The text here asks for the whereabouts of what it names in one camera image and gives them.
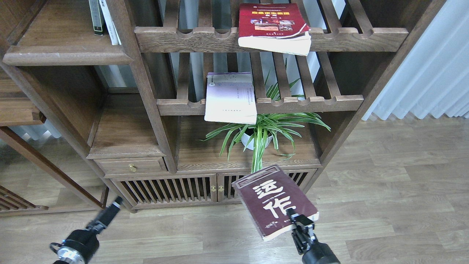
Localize dark wooden bookshelf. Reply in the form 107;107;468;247
1;0;445;212

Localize wooden side rack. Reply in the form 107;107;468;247
1;127;115;217

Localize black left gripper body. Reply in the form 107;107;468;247
50;228;100;264

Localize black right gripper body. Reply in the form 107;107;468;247
292;229;340;264

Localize white upright book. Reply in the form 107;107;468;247
99;0;122;45

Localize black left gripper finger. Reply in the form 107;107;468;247
86;197;123;233

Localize white plant pot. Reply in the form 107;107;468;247
241;128;273;150

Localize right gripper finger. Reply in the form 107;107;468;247
286;209;315;235

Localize pale purple white book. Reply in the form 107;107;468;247
204;72;257;125

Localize green spider plant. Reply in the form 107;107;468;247
198;70;331;175

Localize red textbook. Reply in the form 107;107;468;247
238;3;311;56

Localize left slatted cabinet door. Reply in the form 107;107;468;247
111;174;218;209

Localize maroon book white characters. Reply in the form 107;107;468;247
232;164;319;242

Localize white pleated curtain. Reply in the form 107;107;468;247
362;0;469;121

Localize dark green upright book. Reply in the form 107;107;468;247
89;0;104;36

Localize small wooden drawer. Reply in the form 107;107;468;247
94;157;166;175

